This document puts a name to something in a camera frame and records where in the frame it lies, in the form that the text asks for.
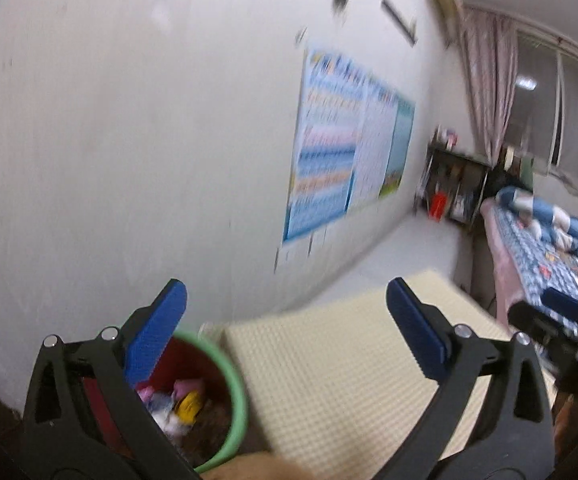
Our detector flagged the green bordered wall poster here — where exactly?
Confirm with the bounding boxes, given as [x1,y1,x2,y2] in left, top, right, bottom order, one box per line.
[349,77,415,210]

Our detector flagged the pink wrapper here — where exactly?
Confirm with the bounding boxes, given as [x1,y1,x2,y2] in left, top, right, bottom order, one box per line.
[137,379,204,403]

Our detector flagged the blue educational wall poster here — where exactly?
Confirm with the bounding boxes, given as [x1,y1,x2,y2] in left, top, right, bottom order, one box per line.
[283,48,367,243]

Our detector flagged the pink patterned curtain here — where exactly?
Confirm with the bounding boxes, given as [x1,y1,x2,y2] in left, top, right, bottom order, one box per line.
[462,6,518,164]

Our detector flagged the dark storage shelf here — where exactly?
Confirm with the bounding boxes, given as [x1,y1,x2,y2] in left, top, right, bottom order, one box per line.
[413,127,493,230]

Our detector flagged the window with frame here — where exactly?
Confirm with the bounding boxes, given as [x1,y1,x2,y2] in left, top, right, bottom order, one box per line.
[505,32,578,196]

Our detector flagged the bed with patterned quilt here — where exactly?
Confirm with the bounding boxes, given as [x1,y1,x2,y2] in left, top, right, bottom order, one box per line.
[480,186,578,335]

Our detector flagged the red bin green rim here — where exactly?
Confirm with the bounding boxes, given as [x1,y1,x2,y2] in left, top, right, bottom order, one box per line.
[77,330,249,479]

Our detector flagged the yellow snack wrapper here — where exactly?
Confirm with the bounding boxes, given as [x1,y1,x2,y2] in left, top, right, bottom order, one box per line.
[174,390,204,426]

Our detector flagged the yellow checkered mat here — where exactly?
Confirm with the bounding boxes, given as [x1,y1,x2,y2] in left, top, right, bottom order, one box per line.
[202,271,515,479]

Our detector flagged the white wall switch plate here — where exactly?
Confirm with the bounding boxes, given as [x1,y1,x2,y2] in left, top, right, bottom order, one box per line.
[274,243,301,274]

